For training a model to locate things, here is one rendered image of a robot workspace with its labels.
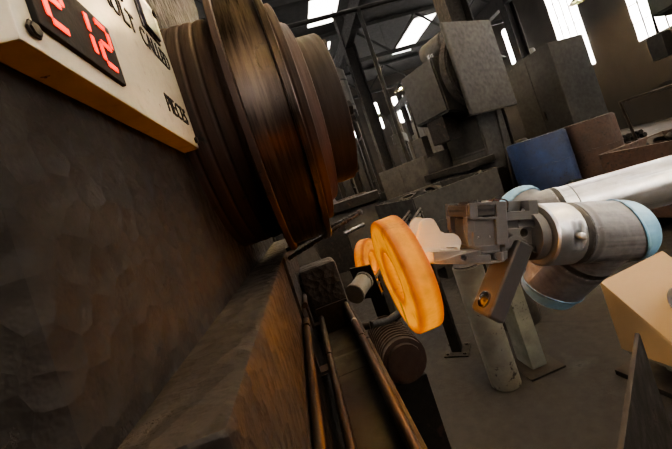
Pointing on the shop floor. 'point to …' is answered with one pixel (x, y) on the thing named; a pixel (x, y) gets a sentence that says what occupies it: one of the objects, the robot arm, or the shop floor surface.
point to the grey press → (463, 100)
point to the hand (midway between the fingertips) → (399, 258)
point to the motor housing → (411, 379)
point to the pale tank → (360, 141)
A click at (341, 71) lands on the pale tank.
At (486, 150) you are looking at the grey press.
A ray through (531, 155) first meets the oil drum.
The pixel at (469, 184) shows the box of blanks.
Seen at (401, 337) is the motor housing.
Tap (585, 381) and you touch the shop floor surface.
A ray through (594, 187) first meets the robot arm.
